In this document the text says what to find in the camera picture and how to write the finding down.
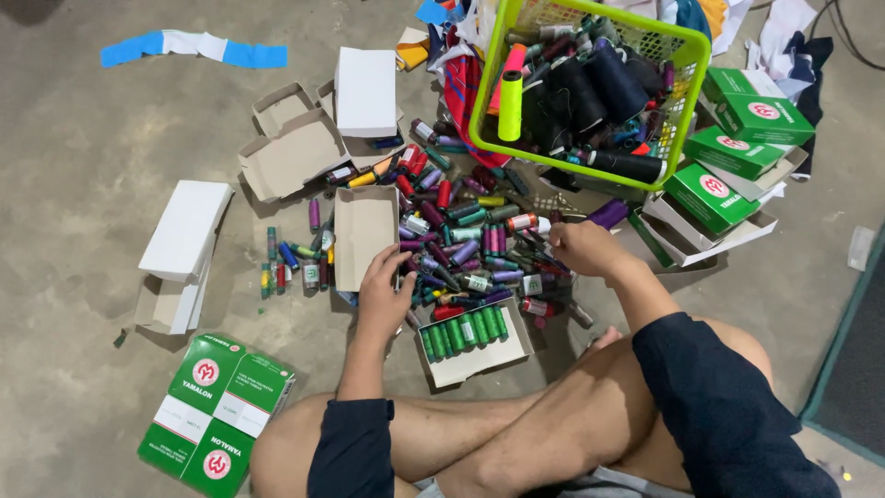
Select person's left hand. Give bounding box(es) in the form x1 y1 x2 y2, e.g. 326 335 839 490
357 243 419 340

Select person's right hand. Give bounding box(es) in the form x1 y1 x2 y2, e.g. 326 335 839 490
548 221 627 279

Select large purple thread spool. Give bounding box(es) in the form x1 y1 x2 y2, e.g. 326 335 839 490
587 198 631 231

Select pile of mixed thread spools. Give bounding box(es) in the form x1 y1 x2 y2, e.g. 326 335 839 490
259 118 597 331

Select black thread cone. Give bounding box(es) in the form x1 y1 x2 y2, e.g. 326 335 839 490
587 149 669 185
549 55 608 134
519 79 572 157

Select heap of small basket spools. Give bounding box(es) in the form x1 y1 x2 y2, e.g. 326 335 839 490
503 15 677 161

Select row of green thread spools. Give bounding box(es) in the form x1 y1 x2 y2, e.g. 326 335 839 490
419 305 510 362

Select stack of open white boxes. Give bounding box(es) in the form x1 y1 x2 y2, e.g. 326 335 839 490
626 142 810 269

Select cardboard box with green spools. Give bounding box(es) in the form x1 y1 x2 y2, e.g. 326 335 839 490
414 298 535 389

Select neon yellow thread cone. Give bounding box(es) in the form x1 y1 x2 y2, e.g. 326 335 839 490
497 70 525 143

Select green thread box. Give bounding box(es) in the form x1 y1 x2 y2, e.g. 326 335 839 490
136 394 256 498
701 66 817 147
682 124 786 181
167 332 297 439
663 162 762 235

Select lime green plastic basket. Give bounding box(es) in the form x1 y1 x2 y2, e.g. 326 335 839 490
468 0 712 192

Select navy thread cone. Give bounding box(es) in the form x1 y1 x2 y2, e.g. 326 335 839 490
584 37 651 126

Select person's bare crossed legs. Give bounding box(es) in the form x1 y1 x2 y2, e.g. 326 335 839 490
249 317 775 498

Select heap of coloured fabric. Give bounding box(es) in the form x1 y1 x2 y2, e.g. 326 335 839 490
394 0 513 171

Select orange pink thread cone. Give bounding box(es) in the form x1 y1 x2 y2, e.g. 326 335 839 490
486 43 528 117

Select tall empty cardboard box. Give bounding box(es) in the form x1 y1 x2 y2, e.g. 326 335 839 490
333 184 401 293

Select open cardboard box under lid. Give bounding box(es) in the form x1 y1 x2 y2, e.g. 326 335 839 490
316 79 408 173

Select person's navy right sleeve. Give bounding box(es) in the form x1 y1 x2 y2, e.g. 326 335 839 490
632 312 842 498

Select person's navy sleeve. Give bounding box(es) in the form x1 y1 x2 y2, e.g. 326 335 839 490
632 312 842 498
307 398 396 498

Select person's grey shorts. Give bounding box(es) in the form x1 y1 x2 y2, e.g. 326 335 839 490
413 466 696 498

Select wide empty cardboard box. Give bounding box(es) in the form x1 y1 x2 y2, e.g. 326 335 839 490
237 108 352 204

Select person's navy left sleeve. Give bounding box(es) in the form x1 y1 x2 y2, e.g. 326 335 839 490
307 398 396 498

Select white paper scrap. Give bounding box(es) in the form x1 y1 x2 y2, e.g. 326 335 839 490
847 225 878 273

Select small empty cardboard box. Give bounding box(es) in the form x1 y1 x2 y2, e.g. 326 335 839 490
251 82 318 136

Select dark mat with green edge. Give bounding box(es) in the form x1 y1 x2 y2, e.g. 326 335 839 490
798 221 885 468

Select large white cardboard box lid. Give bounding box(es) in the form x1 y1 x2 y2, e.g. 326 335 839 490
137 180 235 283

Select white open cardboard box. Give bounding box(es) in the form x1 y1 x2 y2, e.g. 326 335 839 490
133 255 212 337

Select blue and white fabric strip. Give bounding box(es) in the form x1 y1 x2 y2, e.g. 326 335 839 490
100 29 289 71

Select black cable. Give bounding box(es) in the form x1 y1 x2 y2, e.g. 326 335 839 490
750 0 885 73

